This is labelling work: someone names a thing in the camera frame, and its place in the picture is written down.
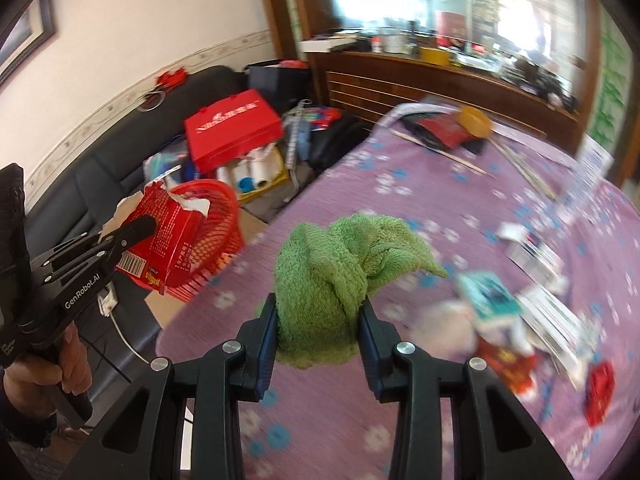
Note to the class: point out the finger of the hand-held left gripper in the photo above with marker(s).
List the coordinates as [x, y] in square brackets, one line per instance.
[140, 227]

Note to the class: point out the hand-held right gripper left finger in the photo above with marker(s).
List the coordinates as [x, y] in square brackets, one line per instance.
[267, 340]

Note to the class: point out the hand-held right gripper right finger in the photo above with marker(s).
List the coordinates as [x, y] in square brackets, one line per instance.
[369, 345]

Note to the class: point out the torn red snack packet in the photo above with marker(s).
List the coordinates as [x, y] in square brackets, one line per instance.
[170, 245]

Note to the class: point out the green towel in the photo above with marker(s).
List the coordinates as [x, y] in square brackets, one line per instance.
[320, 280]

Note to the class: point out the red plastic basket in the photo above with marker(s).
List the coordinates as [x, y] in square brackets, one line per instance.
[222, 230]

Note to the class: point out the large white medicine box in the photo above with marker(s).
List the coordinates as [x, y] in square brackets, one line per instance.
[560, 330]

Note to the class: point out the person's left forearm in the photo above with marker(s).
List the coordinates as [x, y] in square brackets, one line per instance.
[20, 430]

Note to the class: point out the person's left hand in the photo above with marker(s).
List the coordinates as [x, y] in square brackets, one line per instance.
[75, 365]

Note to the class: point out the black sofa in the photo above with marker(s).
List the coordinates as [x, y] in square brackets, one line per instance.
[115, 160]

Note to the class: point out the crumpled white tissue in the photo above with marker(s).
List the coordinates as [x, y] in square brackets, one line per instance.
[447, 330]

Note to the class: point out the purple floral tablecloth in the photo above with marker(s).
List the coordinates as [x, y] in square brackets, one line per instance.
[310, 435]

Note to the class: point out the bundle of white paper rolls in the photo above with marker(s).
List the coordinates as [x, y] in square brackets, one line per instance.
[255, 170]

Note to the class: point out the small teal box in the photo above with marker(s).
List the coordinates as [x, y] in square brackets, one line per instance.
[487, 295]

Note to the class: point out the red gift box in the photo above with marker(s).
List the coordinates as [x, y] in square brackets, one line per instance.
[230, 130]

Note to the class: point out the red printed wrapper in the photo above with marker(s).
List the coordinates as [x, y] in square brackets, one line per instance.
[507, 365]

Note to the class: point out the red bow decoration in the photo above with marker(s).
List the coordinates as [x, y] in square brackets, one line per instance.
[172, 78]

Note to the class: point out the small white medicine box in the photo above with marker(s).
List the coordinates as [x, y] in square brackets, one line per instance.
[530, 252]

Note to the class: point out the colourful plastic bag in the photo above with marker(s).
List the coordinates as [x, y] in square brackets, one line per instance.
[312, 130]

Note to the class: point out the dark blue paper bag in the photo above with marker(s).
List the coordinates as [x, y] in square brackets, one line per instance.
[280, 85]

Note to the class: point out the black bag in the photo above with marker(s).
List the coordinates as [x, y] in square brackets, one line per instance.
[340, 142]

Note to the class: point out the wooden chopstick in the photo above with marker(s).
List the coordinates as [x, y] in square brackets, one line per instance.
[440, 152]

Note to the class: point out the flat red packet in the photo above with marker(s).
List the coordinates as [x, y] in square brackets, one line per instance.
[442, 130]

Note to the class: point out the packaged chopsticks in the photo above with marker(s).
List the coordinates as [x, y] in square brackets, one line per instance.
[525, 170]

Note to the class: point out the crumpled red wrapper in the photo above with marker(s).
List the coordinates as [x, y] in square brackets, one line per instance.
[600, 392]

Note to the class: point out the yellow box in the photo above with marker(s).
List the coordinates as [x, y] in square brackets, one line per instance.
[475, 121]

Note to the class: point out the wooden sideboard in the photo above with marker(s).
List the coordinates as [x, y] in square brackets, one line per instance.
[400, 80]

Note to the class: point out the white lotion tube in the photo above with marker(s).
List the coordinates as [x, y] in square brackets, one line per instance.
[590, 170]

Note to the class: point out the yellow tin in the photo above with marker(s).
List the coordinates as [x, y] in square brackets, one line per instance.
[435, 56]

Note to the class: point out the metal pot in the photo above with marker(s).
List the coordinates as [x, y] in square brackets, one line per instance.
[392, 40]

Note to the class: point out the window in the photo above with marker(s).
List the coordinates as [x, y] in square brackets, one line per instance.
[450, 0]

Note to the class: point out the framed wall picture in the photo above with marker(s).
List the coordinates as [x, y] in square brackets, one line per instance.
[30, 30]

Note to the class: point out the green bamboo wall decal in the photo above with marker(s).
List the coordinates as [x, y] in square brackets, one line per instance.
[615, 85]

